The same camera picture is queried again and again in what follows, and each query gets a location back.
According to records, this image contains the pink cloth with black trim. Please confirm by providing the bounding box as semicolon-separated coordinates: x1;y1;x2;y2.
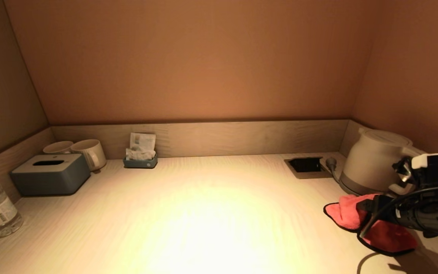
324;194;419;256

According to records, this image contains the grey kettle base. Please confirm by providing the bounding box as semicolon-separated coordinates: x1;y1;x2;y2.
337;177;371;196

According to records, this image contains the white electric kettle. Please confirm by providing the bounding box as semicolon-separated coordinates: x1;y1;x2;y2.
341;128;427;195

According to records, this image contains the recessed black power socket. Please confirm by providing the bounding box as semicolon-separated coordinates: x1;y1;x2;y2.
284;157;332;180

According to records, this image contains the blue-grey sachet tray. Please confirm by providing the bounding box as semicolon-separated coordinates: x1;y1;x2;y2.
123;155;158;169

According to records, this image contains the flat white paper sachet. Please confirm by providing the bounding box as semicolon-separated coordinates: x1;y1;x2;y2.
130;133;156;152

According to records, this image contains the white ceramic mug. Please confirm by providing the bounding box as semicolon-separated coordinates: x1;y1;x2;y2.
70;139;107;171
43;141;74;155

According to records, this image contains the grey tissue box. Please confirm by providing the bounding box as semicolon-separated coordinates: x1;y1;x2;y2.
10;154;91;196

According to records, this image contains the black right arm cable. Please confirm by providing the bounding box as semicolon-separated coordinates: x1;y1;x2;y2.
359;185;438;238

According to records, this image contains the grey kettle power cord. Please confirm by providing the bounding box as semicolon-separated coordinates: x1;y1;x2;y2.
325;157;343;185

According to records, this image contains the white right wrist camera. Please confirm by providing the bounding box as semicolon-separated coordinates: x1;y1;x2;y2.
392;153;438;183

